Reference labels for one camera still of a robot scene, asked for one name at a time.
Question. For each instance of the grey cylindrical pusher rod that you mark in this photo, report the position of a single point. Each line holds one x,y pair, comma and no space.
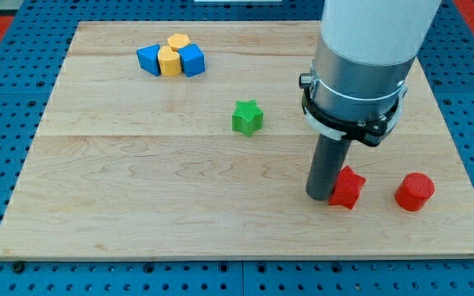
329,157

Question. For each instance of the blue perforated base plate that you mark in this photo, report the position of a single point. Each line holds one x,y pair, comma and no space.
31,55

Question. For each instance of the wooden board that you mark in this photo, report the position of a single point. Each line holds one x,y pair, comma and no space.
127,166

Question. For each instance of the red star block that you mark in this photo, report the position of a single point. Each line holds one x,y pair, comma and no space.
347,189

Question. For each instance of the green star block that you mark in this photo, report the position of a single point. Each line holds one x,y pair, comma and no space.
247,117

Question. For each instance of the red cylinder block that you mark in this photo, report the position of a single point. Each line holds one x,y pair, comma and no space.
414,191

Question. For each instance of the blue triangular block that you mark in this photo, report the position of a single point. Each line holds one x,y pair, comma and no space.
148,59

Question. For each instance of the blue cube block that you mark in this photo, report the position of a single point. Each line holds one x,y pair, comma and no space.
192,60

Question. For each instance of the yellow rear hexagon block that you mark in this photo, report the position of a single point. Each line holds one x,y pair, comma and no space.
178,41

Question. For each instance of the yellow front cylinder block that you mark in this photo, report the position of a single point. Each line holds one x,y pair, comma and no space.
169,61

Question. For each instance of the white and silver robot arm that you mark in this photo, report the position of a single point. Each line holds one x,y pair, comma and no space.
356,82

